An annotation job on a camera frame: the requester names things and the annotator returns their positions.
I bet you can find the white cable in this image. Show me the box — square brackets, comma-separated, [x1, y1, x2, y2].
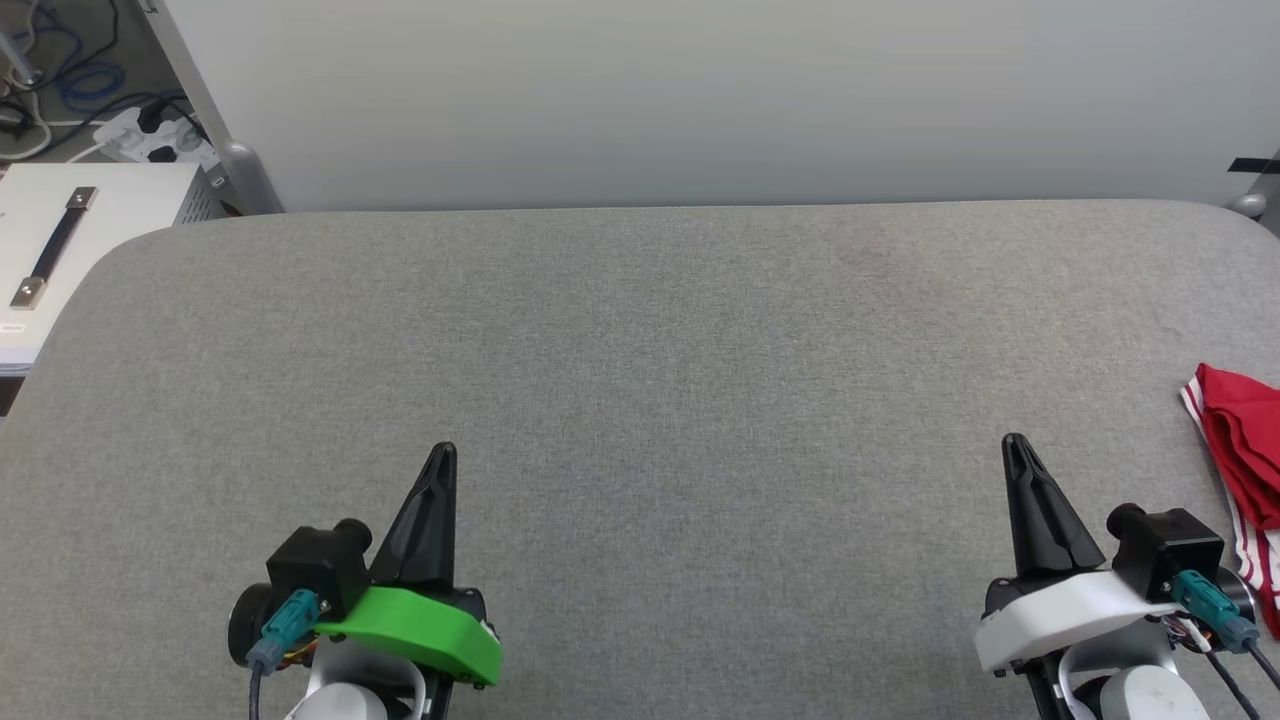
[0, 95, 53, 163]

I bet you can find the teal plug left camera cable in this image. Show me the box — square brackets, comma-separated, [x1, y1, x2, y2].
[247, 590, 321, 720]

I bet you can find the teal plug camera cable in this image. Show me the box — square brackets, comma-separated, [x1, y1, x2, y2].
[247, 590, 321, 720]
[1170, 570, 1280, 720]

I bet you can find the teal plug right camera cable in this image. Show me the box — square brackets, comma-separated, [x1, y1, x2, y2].
[1170, 570, 1280, 720]

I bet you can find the black case handle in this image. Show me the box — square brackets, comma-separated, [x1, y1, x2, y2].
[10, 187, 99, 309]

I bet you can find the black power plug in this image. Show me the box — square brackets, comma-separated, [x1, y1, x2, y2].
[135, 100, 191, 133]

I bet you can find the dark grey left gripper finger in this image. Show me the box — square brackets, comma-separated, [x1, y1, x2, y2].
[372, 443, 447, 589]
[426, 443, 459, 589]

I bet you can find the red and white shirt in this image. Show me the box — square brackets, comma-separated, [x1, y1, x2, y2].
[1180, 363, 1280, 641]

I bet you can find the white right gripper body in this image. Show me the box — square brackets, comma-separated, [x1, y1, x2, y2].
[975, 570, 1263, 676]

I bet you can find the grey fabric cushion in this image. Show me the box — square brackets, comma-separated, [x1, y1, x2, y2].
[0, 200, 1280, 720]

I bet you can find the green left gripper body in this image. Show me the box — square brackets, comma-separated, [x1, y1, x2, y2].
[228, 585, 503, 689]

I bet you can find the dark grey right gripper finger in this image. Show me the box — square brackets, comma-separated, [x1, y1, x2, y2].
[1018, 434, 1106, 574]
[1002, 434, 1057, 579]

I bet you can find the white metal case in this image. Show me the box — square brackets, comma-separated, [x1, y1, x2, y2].
[0, 163, 226, 376]

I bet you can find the white power strip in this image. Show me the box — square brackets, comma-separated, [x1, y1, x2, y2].
[93, 105, 216, 166]

